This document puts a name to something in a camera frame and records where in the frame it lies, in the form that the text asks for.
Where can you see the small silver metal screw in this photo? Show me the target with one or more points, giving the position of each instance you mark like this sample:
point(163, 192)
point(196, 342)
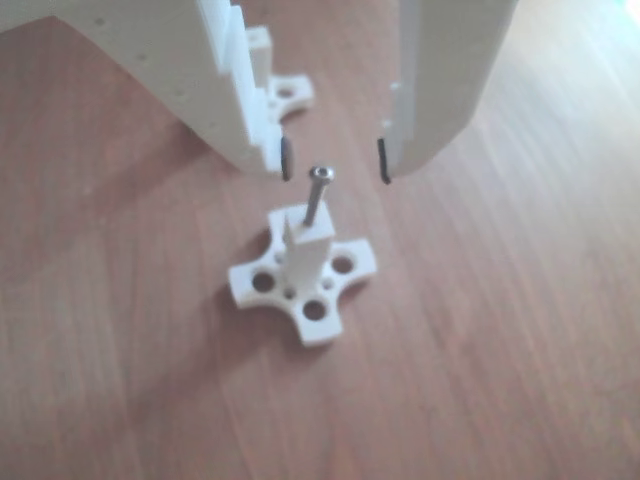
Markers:
point(316, 197)

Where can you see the white cross-base post stand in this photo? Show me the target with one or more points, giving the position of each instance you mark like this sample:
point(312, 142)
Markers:
point(310, 260)
point(290, 92)

